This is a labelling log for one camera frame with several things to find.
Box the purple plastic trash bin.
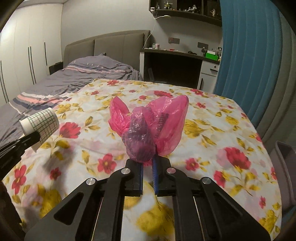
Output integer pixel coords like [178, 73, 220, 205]
[270, 141, 295, 213]

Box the green grid paper cup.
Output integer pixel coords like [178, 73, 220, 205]
[20, 108, 59, 152]

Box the dark desk with white drawers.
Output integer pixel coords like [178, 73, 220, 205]
[139, 49, 220, 93]

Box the white wardrobe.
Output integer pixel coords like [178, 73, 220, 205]
[1, 3, 63, 105]

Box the grey striped blanket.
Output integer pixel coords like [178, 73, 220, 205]
[0, 54, 143, 146]

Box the pink plastic bag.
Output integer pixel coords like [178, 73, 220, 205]
[108, 95, 189, 163]

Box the floral bed sheet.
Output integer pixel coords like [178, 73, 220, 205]
[1, 79, 282, 238]

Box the blue and grey curtain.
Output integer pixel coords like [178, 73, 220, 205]
[215, 1, 295, 145]

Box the dark wall shelf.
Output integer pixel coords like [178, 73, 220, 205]
[149, 0, 222, 27]

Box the grey upholstered headboard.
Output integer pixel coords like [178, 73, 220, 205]
[63, 30, 151, 70]

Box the green box on desk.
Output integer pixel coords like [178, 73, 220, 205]
[205, 52, 219, 61]

